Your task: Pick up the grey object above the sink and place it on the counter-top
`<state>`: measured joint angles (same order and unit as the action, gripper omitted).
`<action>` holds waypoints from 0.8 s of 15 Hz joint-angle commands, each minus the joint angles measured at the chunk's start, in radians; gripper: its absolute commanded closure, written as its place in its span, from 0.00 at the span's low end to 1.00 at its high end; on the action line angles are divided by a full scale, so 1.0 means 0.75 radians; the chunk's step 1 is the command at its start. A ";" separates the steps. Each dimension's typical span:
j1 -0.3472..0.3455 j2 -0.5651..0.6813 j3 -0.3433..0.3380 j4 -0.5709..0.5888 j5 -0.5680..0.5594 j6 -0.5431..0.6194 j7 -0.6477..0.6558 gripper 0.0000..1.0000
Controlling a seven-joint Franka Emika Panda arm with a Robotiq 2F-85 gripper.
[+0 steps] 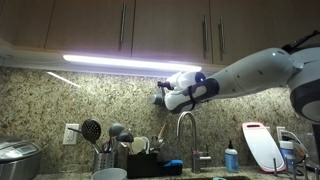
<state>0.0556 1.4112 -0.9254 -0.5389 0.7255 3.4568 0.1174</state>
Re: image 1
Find white pink cutting board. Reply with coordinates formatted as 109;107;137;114
241;121;287;174

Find white bottle blue label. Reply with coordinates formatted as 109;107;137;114
278;140;296;168

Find blue sponge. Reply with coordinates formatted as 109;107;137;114
163;159;184;168

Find stainless steel gooseneck faucet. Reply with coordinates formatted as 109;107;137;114
176;111;213;174

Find white LED light strip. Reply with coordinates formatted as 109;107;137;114
62;54;203;74

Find grey ladle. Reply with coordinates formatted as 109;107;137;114
107;122;127;153

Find dark ladle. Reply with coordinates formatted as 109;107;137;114
113;131;135;154

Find grey bowl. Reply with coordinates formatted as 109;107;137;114
91;167;129;180

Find wooden wall cabinets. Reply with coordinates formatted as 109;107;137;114
0;0;320;69

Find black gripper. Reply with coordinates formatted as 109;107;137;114
157;80;175;91

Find black slotted skimmer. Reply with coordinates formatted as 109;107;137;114
67;118;103;154

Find blue soap pump bottle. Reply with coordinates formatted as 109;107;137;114
224;139;240;174

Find silver rice cooker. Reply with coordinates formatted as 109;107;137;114
0;135;44;180

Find perforated metal utensil holder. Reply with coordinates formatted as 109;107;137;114
92;151;117;174

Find black sink caddy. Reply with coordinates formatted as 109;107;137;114
126;152;184;179

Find white outlet with plug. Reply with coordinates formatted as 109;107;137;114
275;126;288;143

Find grey measuring cup set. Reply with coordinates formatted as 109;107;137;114
151;93;165;107

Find white plastic spoon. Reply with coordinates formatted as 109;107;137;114
130;136;148;155

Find metal cabinet bar handle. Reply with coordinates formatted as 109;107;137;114
217;16;226;62
118;2;128;53
201;14;210;61

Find white wall outlet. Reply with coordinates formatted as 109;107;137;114
62;123;81;146

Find metal dish rack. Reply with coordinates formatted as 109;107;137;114
271;156;320;180

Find wooden chopsticks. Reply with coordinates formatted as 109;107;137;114
155;123;167;149

